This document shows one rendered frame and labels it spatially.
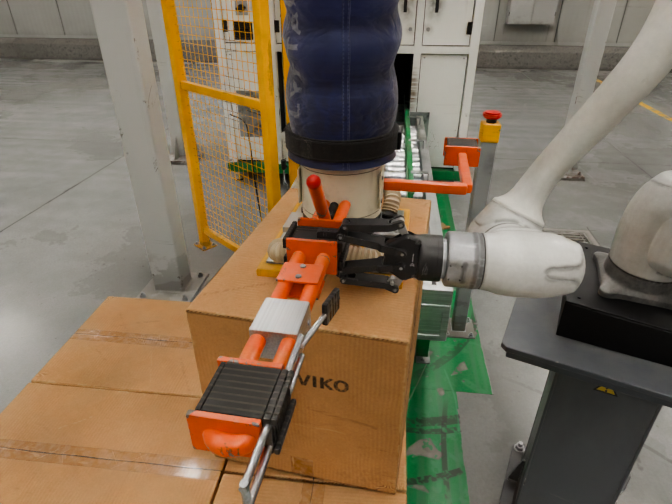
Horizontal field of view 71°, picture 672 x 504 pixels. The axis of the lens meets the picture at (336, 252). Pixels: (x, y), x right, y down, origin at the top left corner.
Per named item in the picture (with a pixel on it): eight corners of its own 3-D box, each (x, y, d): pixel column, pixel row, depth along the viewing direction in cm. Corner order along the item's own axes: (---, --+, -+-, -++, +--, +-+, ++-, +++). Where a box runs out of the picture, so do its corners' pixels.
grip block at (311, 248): (295, 246, 85) (293, 216, 82) (349, 250, 83) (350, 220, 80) (282, 270, 78) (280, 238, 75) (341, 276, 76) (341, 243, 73)
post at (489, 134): (450, 323, 235) (480, 119, 185) (464, 324, 234) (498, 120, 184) (451, 332, 229) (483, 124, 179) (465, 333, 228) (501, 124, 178)
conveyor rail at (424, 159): (414, 140, 364) (416, 115, 355) (420, 140, 364) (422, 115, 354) (431, 333, 165) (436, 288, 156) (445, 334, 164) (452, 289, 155)
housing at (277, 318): (265, 322, 66) (263, 296, 63) (313, 328, 65) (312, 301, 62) (249, 357, 60) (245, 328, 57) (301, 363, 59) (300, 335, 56)
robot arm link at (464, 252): (477, 301, 73) (438, 298, 74) (470, 270, 81) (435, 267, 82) (487, 249, 69) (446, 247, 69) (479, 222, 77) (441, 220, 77)
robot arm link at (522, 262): (481, 304, 71) (467, 279, 84) (589, 312, 70) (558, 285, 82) (490, 234, 69) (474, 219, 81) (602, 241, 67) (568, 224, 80)
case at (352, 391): (296, 302, 155) (289, 187, 136) (419, 318, 147) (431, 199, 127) (213, 457, 104) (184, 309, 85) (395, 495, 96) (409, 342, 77)
